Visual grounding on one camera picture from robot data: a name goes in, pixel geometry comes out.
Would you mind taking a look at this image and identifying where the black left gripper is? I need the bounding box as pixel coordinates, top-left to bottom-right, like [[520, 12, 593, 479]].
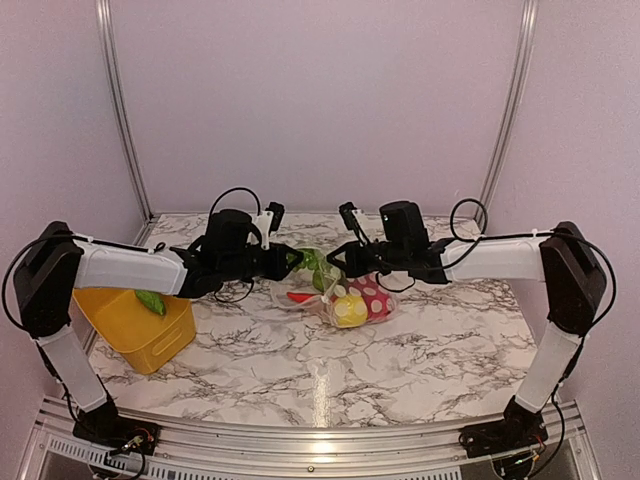
[[219, 242, 303, 282]]

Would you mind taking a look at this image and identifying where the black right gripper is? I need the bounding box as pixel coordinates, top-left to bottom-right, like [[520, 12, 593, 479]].
[[328, 239, 410, 277]]

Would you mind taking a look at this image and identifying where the fake green lettuce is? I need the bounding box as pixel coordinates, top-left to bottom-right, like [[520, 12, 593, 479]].
[[295, 248, 340, 293]]

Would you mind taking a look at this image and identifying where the clear polka dot zip bag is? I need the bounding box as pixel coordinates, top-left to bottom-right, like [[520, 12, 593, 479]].
[[270, 272, 398, 328]]

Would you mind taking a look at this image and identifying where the fake orange carrot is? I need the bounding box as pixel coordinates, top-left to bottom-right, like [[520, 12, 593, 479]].
[[286, 292, 321, 305]]

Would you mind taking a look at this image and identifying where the fake yellow lemon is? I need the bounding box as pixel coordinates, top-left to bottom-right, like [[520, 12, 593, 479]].
[[331, 294, 368, 329]]

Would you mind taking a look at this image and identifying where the fake green cucumber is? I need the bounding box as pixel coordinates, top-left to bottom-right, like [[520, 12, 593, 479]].
[[134, 290, 167, 316]]

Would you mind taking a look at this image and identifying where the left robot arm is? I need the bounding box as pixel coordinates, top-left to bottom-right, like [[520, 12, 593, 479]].
[[1, 209, 304, 445]]

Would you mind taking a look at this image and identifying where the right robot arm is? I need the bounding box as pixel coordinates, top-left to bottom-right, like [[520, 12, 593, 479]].
[[327, 201, 617, 448]]

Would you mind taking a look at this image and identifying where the fake red pepper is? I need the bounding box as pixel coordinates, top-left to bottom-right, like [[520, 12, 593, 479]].
[[345, 273, 396, 323]]

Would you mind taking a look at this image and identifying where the yellow plastic basket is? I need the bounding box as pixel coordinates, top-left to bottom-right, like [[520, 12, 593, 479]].
[[73, 288, 196, 375]]

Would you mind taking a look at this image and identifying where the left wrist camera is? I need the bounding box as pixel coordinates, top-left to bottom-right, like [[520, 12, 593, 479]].
[[254, 202, 285, 250]]

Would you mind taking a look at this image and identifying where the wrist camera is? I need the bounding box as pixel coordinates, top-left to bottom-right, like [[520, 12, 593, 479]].
[[254, 202, 285, 250], [338, 202, 371, 245]]

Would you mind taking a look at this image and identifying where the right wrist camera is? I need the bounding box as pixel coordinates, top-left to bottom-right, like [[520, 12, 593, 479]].
[[338, 202, 371, 245]]

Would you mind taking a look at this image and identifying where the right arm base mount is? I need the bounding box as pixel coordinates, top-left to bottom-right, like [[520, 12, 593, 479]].
[[458, 420, 548, 458]]

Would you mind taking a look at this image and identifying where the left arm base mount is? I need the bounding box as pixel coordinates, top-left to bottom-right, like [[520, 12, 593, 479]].
[[73, 415, 160, 456]]

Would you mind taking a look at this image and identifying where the left aluminium frame post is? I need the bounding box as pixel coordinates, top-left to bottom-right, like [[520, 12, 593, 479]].
[[95, 0, 153, 222]]

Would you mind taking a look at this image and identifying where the aluminium frame post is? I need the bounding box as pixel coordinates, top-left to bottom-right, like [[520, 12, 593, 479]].
[[95, 0, 153, 222], [480, 0, 539, 209]]

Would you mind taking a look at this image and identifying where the right aluminium frame post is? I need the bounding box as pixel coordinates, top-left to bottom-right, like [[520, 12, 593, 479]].
[[480, 0, 539, 209]]

